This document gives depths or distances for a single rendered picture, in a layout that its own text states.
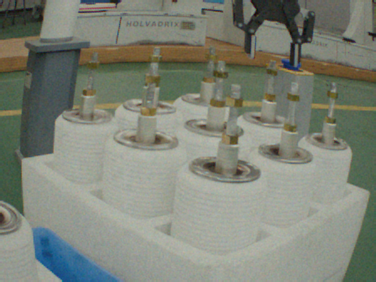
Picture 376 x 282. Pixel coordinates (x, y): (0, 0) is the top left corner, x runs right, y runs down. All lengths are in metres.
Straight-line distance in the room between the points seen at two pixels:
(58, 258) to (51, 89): 0.60
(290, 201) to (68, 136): 0.29
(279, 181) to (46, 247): 0.32
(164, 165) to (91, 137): 0.12
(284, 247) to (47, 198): 0.33
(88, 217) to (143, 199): 0.07
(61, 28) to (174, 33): 1.90
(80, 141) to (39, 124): 0.53
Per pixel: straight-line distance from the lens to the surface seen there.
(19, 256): 0.45
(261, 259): 0.65
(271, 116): 0.91
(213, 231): 0.64
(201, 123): 0.84
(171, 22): 3.14
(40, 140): 1.32
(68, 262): 0.75
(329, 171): 0.82
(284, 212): 0.74
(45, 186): 0.81
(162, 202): 0.73
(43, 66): 1.29
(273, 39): 3.53
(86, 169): 0.80
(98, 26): 2.96
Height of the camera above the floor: 0.45
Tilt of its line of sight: 15 degrees down
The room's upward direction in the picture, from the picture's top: 7 degrees clockwise
